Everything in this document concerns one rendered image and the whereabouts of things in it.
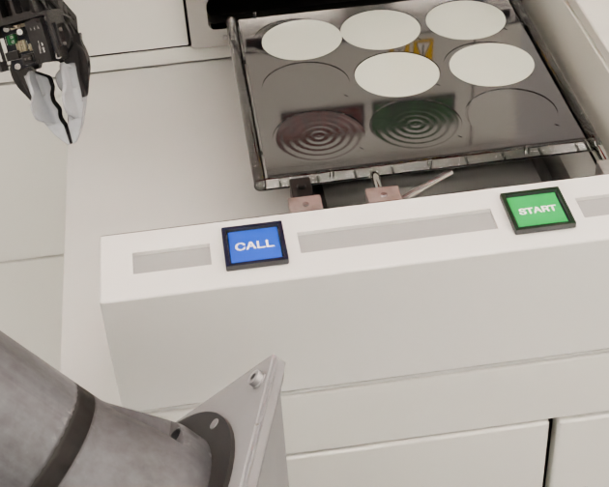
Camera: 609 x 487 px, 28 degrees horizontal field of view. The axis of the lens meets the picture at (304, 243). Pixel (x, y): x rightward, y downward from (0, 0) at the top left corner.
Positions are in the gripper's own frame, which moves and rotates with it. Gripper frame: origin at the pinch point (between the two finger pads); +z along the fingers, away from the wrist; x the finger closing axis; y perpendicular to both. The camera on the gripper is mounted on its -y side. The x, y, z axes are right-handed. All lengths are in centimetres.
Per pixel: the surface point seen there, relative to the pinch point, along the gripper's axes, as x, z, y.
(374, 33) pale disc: 36.2, -1.6, -14.9
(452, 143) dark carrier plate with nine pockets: 42.5, 10.8, 6.6
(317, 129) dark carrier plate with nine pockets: 28.4, 6.2, 4.0
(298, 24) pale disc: 27.1, -4.9, -17.0
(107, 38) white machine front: 2.1, -9.3, -20.4
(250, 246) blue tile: 23.0, 11.7, 32.3
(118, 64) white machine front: 2.0, -5.6, -22.3
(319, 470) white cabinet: 22.2, 37.2, 24.1
